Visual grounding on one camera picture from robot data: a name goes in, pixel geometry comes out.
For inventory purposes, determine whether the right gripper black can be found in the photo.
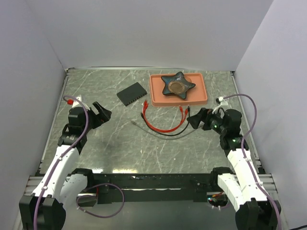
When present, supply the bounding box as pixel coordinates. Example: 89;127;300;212
186;107;227;135

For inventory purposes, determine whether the red ethernet cable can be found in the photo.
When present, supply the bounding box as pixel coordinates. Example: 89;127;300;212
143;105;188;133
142;100;184;133

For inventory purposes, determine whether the black network switch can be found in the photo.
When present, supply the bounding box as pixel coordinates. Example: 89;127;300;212
117;82;147;106

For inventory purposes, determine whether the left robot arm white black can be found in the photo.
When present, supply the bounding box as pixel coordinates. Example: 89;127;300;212
19;100;112;230

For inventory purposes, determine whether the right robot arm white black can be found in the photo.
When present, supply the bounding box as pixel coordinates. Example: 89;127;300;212
187;108;282;230

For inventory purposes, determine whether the salmon pink tray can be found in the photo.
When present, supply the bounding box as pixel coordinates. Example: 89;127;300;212
149;73;208;107

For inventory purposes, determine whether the dark blue star dish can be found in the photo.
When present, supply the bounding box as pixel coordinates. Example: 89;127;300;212
161;71;196;100

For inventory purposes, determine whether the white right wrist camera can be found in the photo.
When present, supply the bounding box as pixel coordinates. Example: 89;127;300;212
216;96;228;108

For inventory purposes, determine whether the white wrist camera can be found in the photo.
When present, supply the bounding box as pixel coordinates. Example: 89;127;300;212
216;96;228;108
66;97;82;107

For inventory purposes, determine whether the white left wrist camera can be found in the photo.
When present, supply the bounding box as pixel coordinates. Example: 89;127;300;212
66;97;82;107

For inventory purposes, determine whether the black ethernet cable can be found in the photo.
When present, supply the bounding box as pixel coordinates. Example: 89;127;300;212
140;105;191;136

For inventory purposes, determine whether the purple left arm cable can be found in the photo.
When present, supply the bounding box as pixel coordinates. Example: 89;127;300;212
33;95;91;230

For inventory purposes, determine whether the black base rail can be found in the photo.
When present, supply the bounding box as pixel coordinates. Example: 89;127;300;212
35;167;264;204

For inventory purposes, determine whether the aluminium frame rail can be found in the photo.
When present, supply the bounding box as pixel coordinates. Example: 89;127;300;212
24;173;279;199

